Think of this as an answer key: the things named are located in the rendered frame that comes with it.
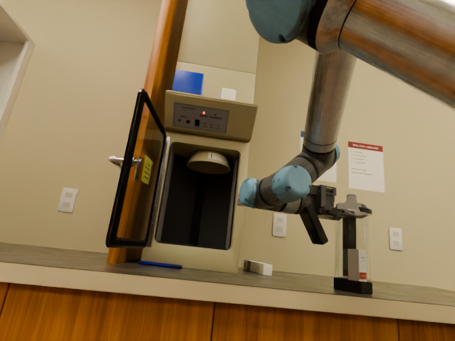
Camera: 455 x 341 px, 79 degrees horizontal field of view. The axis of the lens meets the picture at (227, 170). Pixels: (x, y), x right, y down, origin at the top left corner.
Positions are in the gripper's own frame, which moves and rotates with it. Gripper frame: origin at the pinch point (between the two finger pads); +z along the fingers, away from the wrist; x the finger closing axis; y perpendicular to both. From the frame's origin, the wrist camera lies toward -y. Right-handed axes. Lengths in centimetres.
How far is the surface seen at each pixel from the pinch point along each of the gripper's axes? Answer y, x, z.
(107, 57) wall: 84, 87, -86
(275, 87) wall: 81, 62, 6
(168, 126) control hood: 28, 30, -53
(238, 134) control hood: 28.2, 23.3, -28.9
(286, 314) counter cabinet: -25.8, -2.5, -22.7
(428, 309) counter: -21.4, -14.1, 9.0
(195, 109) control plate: 33, 23, -46
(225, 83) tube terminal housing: 51, 28, -34
